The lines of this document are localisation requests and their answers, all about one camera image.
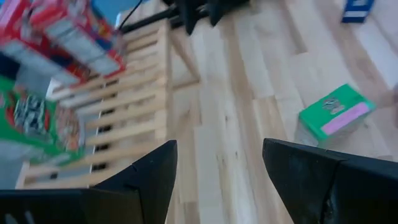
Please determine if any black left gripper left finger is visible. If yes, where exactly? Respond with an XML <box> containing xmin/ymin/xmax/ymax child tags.
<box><xmin>0</xmin><ymin>139</ymin><xmax>178</xmax><ymax>224</ymax></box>

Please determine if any green Apple Jacks cereal box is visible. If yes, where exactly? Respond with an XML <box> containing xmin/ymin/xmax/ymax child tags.
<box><xmin>294</xmin><ymin>83</ymin><xmax>377</xmax><ymax>149</ymax></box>
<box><xmin>0</xmin><ymin>74</ymin><xmax>86</xmax><ymax>166</ymax></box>

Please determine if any red Froot Loops cereal box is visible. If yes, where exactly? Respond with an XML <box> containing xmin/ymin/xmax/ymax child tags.
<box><xmin>0</xmin><ymin>0</ymin><xmax>81</xmax><ymax>86</ymax></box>
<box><xmin>27</xmin><ymin>0</ymin><xmax>127</xmax><ymax>78</ymax></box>

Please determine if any wooden slatted shelf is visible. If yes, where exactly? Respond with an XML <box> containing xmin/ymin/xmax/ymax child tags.
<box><xmin>15</xmin><ymin>18</ymin><xmax>201</xmax><ymax>190</ymax></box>

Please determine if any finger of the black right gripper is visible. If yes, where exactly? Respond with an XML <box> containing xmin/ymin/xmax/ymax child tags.
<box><xmin>179</xmin><ymin>0</ymin><xmax>203</xmax><ymax>35</ymax></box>
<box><xmin>207</xmin><ymin>1</ymin><xmax>233</xmax><ymax>27</ymax></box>

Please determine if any blue Frosted Flakes cereal box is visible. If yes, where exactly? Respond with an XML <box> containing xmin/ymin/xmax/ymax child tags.
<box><xmin>341</xmin><ymin>0</ymin><xmax>376</xmax><ymax>24</ymax></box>

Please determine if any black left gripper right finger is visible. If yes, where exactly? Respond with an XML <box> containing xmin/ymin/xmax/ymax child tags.
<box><xmin>262</xmin><ymin>138</ymin><xmax>398</xmax><ymax>224</ymax></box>

